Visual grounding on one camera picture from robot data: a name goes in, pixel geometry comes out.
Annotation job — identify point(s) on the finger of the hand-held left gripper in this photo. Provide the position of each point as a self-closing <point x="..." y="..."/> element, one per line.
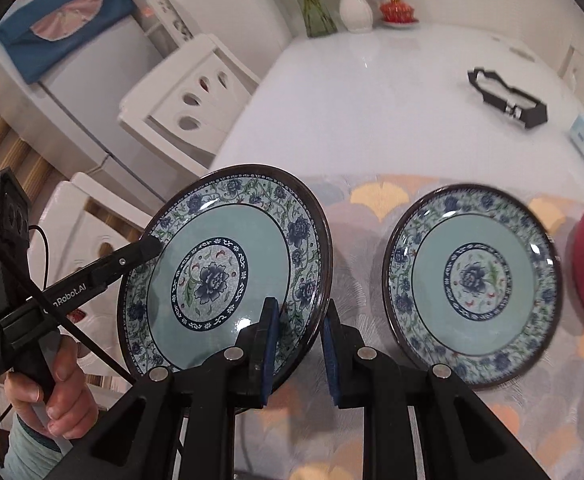
<point x="132" y="257"/>

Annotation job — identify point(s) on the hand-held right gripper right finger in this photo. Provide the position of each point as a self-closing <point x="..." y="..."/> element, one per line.
<point x="329" y="357"/>

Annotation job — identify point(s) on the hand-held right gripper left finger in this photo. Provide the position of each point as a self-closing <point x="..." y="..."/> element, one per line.
<point x="270" y="352"/>

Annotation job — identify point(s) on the blue floral ceramic plate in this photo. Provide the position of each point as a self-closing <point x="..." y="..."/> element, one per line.
<point x="437" y="260"/>
<point x="267" y="240"/>

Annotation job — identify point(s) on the person's left forearm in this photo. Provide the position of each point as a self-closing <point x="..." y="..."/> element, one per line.
<point x="27" y="450"/>

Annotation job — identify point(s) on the person's left hand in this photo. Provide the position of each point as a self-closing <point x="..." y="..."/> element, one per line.
<point x="69" y="405"/>

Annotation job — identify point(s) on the white chair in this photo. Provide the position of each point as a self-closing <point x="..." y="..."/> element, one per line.
<point x="79" y="200"/>
<point x="172" y="100"/>

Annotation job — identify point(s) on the fan-patterned table mat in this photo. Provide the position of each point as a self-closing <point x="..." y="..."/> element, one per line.
<point x="357" y="265"/>

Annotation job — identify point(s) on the white refrigerator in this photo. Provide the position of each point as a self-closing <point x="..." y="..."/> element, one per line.
<point x="82" y="85"/>

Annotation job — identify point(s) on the blue cloth with pink fan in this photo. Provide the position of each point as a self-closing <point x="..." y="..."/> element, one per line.
<point x="32" y="50"/>

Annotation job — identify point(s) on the white patterned box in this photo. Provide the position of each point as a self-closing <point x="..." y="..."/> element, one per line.
<point x="167" y="12"/>

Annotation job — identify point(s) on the glass vase with green stems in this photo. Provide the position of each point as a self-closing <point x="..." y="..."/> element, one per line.
<point x="317" y="17"/>

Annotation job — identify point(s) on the black metal tool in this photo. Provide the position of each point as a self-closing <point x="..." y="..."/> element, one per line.
<point x="532" y="112"/>

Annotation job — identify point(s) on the white ceramic vase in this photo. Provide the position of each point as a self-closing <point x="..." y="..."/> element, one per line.
<point x="354" y="10"/>

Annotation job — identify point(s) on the red lidded teacup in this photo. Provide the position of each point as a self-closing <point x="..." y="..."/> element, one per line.
<point x="397" y="11"/>

